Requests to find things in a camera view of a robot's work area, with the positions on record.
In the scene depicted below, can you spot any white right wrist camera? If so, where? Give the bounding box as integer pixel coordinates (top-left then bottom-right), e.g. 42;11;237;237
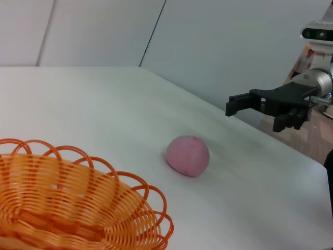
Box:
301;20;333;42

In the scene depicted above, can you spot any silver metal plug connector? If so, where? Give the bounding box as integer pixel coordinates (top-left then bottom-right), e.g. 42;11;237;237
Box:
311;95;332;105

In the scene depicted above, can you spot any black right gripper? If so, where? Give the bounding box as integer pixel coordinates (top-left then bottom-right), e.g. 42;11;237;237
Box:
225;82;321;133

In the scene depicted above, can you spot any black robot torso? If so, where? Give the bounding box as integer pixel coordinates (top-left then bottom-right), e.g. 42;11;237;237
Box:
323;149;333;219

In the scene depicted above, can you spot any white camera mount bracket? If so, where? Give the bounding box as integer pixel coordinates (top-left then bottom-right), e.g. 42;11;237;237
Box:
310;41;333;70

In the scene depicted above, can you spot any pink peach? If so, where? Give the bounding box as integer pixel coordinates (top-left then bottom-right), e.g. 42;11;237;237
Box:
165;135;210;178

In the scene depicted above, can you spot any orange woven plastic basket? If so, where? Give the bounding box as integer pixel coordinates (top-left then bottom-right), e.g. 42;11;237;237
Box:
0;139;174;250

